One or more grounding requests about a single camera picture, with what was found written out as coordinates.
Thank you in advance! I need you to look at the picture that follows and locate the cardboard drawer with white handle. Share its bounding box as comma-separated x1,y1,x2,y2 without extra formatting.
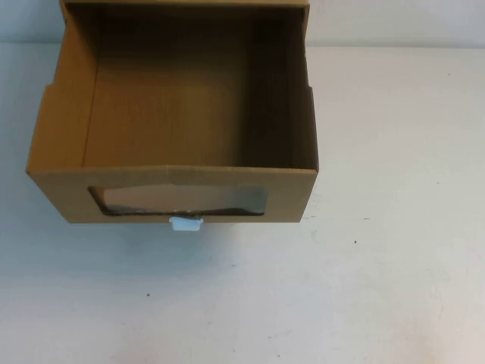
25,0,320,224

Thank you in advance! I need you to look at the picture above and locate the white plastic drawer handle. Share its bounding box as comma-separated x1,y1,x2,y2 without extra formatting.
169,216,205,232

